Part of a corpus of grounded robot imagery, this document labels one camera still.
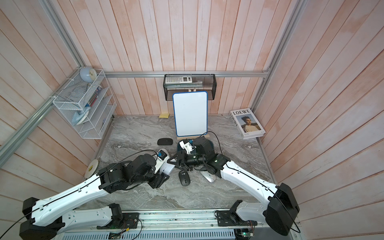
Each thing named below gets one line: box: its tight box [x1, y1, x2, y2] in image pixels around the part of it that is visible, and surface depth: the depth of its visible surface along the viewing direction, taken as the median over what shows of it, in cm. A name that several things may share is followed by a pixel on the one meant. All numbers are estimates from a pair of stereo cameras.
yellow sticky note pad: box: [159, 113, 170, 119], surface depth 123 cm
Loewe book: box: [229, 108, 266, 140], surface depth 113 cm
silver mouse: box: [200, 171, 216, 183], surface depth 88 cm
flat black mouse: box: [157, 138, 173, 146], surface depth 106 cm
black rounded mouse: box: [178, 170, 191, 186], surface depth 88 cm
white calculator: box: [165, 76, 193, 85], surface depth 92 cm
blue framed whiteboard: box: [172, 91, 208, 137], surface depth 90 cm
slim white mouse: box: [159, 162, 176, 175], surface depth 68 cm
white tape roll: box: [84, 159, 99, 179], surface depth 94 cm
